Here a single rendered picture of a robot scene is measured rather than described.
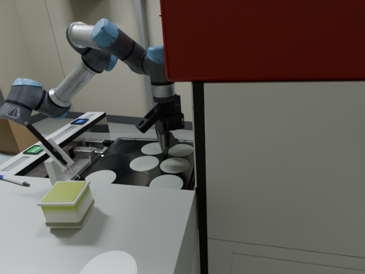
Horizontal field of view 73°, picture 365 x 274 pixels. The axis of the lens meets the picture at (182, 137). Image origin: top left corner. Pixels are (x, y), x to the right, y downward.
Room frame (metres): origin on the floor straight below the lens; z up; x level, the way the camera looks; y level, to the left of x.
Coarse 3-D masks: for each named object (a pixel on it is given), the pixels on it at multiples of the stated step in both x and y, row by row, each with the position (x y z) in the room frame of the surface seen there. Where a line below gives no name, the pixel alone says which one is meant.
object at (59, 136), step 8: (88, 112) 1.14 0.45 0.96; (96, 112) 1.14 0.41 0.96; (104, 112) 1.13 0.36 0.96; (64, 128) 0.95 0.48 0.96; (72, 128) 0.95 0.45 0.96; (80, 128) 0.94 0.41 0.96; (48, 136) 0.87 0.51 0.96; (56, 136) 0.88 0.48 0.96; (64, 136) 0.86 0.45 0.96; (8, 160) 0.70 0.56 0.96; (16, 160) 0.69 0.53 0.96; (24, 160) 0.70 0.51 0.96; (32, 160) 0.69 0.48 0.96; (0, 168) 0.65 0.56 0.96; (8, 168) 0.65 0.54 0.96; (16, 168) 0.64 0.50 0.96
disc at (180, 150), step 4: (180, 144) 0.85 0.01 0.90; (184, 144) 0.85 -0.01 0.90; (172, 148) 0.82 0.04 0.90; (176, 148) 0.82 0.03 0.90; (180, 148) 0.81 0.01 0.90; (184, 148) 0.81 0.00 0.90; (188, 148) 0.81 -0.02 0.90; (192, 148) 0.81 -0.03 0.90; (168, 152) 0.79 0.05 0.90; (172, 152) 0.79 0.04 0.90; (176, 152) 0.79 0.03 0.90; (180, 152) 0.78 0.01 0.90; (184, 152) 0.78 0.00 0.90; (188, 152) 0.78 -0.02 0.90; (176, 156) 0.76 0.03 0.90; (180, 156) 0.76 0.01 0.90
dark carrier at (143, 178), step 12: (120, 144) 0.89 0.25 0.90; (132, 144) 0.88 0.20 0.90; (144, 144) 0.87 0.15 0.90; (192, 144) 0.84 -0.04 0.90; (108, 156) 0.79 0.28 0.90; (120, 156) 0.79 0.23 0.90; (132, 156) 0.78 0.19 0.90; (156, 156) 0.77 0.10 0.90; (168, 156) 0.76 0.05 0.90; (192, 156) 0.75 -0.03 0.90; (96, 168) 0.71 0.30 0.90; (108, 168) 0.71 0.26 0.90; (120, 168) 0.70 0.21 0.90; (156, 168) 0.69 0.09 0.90; (192, 168) 0.67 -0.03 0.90; (120, 180) 0.63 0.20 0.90; (132, 180) 0.63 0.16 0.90; (144, 180) 0.62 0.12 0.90
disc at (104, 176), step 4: (96, 172) 0.69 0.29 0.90; (100, 172) 0.69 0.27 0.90; (104, 172) 0.68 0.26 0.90; (108, 172) 0.68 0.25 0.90; (112, 172) 0.68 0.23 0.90; (88, 176) 0.67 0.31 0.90; (92, 176) 0.67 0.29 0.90; (96, 176) 0.66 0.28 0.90; (100, 176) 0.66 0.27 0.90; (104, 176) 0.66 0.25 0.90; (108, 176) 0.66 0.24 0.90; (112, 176) 0.66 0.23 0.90; (92, 180) 0.64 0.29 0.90; (96, 180) 0.64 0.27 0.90; (100, 180) 0.64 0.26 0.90; (104, 180) 0.64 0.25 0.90; (108, 180) 0.64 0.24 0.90; (112, 180) 0.63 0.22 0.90
